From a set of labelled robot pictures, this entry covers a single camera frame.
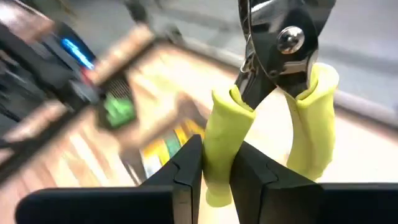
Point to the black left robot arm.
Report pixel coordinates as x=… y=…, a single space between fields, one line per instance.
x=31 y=71

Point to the green eraser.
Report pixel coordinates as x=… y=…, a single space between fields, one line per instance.
x=124 y=113
x=110 y=109

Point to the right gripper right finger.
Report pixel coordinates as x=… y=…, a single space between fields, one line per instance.
x=264 y=180

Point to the yellow green Crayola crayon box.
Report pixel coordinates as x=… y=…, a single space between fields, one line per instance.
x=158 y=152

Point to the black computer with blue lights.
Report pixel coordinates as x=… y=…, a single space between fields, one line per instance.
x=76 y=53

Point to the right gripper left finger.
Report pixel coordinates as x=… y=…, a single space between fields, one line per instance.
x=186 y=174

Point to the black mesh basket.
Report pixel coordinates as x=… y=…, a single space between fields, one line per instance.
x=116 y=90

